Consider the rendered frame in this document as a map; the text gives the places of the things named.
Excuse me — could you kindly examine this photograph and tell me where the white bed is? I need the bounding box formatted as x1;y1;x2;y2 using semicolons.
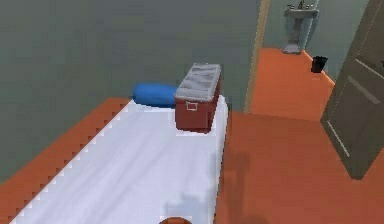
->
9;95;230;224

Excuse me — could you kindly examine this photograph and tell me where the red box with grey lid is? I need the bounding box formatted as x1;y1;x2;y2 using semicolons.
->
174;62;222;135

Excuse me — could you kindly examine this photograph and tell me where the blue pillow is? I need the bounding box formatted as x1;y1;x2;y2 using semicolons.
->
132;82;179;109

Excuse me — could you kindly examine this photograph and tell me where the orange ball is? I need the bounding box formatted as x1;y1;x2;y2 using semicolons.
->
158;216;194;224

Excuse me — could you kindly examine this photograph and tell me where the black bin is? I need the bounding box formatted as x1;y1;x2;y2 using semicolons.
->
310;55;329;74

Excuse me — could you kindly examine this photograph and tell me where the olive room door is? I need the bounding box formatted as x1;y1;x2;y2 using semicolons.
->
320;0;384;181

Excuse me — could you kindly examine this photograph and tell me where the grey pedestal sink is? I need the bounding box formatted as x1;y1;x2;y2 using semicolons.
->
280;0;320;56

